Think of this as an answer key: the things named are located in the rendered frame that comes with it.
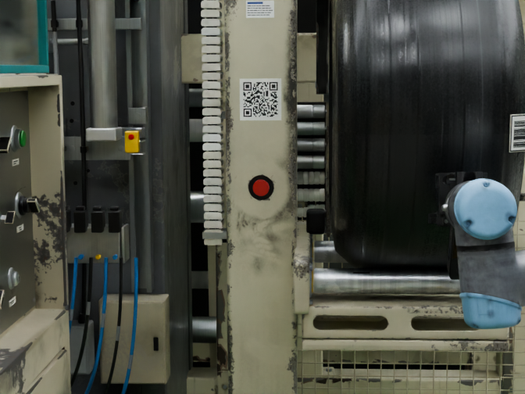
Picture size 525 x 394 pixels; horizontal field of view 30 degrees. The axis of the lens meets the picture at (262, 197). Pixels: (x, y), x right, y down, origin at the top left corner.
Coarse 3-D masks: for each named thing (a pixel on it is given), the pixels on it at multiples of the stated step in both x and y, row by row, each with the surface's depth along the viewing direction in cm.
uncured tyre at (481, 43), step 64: (384, 0) 159; (448, 0) 158; (512, 0) 162; (384, 64) 155; (448, 64) 154; (512, 64) 155; (384, 128) 155; (448, 128) 154; (384, 192) 158; (512, 192) 160; (384, 256) 169
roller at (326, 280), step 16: (320, 272) 173; (336, 272) 173; (352, 272) 173; (368, 272) 173; (384, 272) 172; (400, 272) 172; (416, 272) 172; (432, 272) 172; (320, 288) 173; (336, 288) 173; (352, 288) 172; (368, 288) 172; (384, 288) 172; (400, 288) 172; (416, 288) 172; (432, 288) 172; (448, 288) 171
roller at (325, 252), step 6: (312, 246) 201; (318, 246) 200; (324, 246) 200; (330, 246) 200; (312, 252) 200; (318, 252) 200; (324, 252) 200; (330, 252) 200; (336, 252) 200; (312, 258) 201; (318, 258) 200; (324, 258) 200; (330, 258) 200; (336, 258) 200; (342, 258) 200
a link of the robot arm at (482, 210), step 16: (464, 192) 125; (480, 192) 123; (496, 192) 123; (448, 208) 134; (464, 208) 124; (480, 208) 123; (496, 208) 123; (512, 208) 123; (464, 224) 124; (480, 224) 123; (496, 224) 123; (512, 224) 125; (464, 240) 127; (480, 240) 125; (496, 240) 125; (512, 240) 127
